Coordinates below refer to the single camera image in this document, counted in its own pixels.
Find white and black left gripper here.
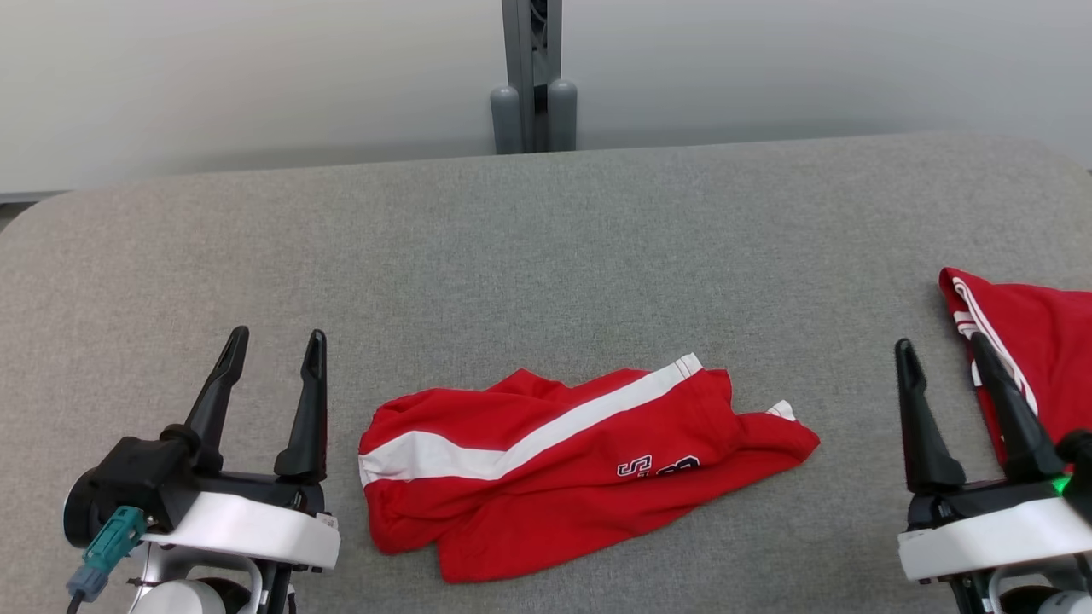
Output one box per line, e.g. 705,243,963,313
141,327,341,571

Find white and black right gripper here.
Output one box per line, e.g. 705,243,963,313
895,333,1092,583

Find red jersey with number print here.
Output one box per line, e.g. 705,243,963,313
938,267,1092,472

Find red shorts with white stripe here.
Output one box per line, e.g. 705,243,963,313
358,353,822,585

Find teal left camera cable plug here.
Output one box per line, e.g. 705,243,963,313
67,506,148,614

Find grey cylindrical post foot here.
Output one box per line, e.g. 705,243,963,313
547,78,578,153

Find grey double-rail partition post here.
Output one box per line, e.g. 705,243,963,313
501,0,564,154

